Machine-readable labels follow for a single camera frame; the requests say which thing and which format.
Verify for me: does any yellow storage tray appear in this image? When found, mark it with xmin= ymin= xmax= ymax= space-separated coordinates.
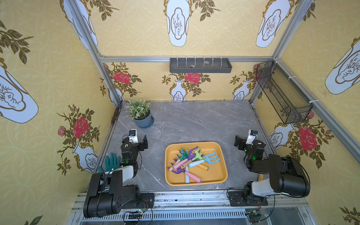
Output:
xmin=165 ymin=142 xmax=228 ymax=187

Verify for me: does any light blue hand fork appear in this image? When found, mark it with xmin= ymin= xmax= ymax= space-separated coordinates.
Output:
xmin=188 ymin=151 xmax=221 ymax=168

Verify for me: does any purple fork pink handle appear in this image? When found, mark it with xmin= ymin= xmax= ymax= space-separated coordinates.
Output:
xmin=172 ymin=146 xmax=198 ymax=169

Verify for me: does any dark green hand rake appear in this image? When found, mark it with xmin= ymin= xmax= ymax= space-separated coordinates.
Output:
xmin=174 ymin=149 xmax=188 ymax=164

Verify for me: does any light green hand rake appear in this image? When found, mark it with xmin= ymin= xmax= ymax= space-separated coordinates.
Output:
xmin=180 ymin=149 xmax=204 ymax=169

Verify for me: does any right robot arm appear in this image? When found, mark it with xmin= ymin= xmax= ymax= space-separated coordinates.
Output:
xmin=234 ymin=136 xmax=310 ymax=205

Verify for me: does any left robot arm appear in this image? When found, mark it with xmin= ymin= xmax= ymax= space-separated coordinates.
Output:
xmin=83 ymin=136 xmax=154 ymax=218

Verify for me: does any green rubber glove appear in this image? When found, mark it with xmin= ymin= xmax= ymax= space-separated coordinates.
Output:
xmin=98 ymin=153 xmax=121 ymax=173

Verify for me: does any potted green plant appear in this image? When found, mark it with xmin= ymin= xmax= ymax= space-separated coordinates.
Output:
xmin=126 ymin=100 xmax=154 ymax=129

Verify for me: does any light blue fork in tray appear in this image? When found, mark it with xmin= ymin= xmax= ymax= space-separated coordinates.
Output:
xmin=185 ymin=166 xmax=190 ymax=184

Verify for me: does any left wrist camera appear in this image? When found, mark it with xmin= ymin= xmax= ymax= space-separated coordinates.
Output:
xmin=128 ymin=129 xmax=139 ymax=144

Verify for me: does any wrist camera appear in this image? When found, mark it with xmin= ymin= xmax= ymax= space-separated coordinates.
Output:
xmin=128 ymin=129 xmax=139 ymax=144
xmin=246 ymin=129 xmax=258 ymax=145

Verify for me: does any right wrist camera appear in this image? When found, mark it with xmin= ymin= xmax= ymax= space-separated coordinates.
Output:
xmin=246 ymin=129 xmax=258 ymax=145

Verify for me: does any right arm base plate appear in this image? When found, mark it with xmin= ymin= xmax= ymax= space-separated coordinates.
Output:
xmin=226 ymin=189 xmax=268 ymax=207

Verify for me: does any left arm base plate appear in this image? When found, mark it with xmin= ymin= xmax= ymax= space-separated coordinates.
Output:
xmin=132 ymin=192 xmax=155 ymax=209

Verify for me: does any purple rake pink handle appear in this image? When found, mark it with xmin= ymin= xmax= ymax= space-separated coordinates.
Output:
xmin=172 ymin=167 xmax=202 ymax=183

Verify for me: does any black wire mesh basket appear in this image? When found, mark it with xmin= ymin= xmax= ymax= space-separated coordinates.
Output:
xmin=255 ymin=61 xmax=313 ymax=124

